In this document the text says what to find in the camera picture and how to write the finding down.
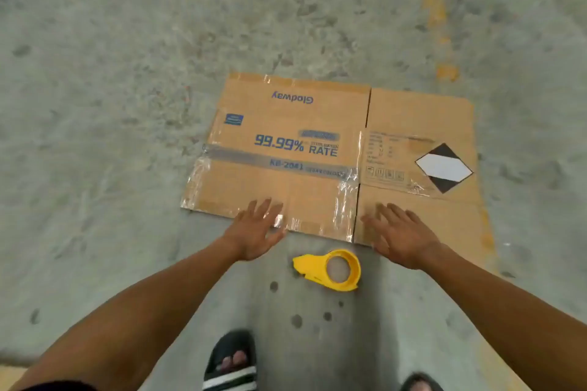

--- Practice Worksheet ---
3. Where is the person's right hand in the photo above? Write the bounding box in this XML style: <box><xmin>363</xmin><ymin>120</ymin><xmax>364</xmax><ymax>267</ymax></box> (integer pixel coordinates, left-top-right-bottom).
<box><xmin>360</xmin><ymin>203</ymin><xmax>442</xmax><ymax>271</ymax></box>

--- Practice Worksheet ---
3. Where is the person's left hand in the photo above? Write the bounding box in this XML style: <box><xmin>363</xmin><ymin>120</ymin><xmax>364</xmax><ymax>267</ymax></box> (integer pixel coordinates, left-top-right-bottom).
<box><xmin>223</xmin><ymin>198</ymin><xmax>288</xmax><ymax>262</ymax></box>

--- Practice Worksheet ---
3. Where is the person's left forearm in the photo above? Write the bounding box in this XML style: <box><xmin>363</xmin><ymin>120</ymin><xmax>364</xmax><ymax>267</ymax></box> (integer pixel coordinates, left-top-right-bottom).
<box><xmin>9</xmin><ymin>236</ymin><xmax>240</xmax><ymax>391</ymax></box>

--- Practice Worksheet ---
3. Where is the person's right forearm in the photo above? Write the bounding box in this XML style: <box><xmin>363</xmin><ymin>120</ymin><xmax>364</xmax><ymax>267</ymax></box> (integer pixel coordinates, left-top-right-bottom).
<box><xmin>418</xmin><ymin>243</ymin><xmax>587</xmax><ymax>391</ymax></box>

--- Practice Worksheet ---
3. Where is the yellow tape dispenser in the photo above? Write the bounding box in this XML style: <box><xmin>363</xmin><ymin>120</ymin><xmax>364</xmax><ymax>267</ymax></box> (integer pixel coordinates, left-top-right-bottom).
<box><xmin>292</xmin><ymin>249</ymin><xmax>361</xmax><ymax>292</ymax></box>

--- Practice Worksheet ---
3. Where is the flattened brown cardboard box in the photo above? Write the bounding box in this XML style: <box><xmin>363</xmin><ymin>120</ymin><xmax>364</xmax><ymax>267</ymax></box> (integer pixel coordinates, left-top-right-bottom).
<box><xmin>180</xmin><ymin>72</ymin><xmax>498</xmax><ymax>273</ymax></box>

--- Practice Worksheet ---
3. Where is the black white striped slipper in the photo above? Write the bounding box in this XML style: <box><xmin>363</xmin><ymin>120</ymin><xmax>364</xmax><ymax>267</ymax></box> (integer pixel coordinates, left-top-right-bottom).
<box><xmin>401</xmin><ymin>372</ymin><xmax>444</xmax><ymax>391</ymax></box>
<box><xmin>203</xmin><ymin>330</ymin><xmax>258</xmax><ymax>391</ymax></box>

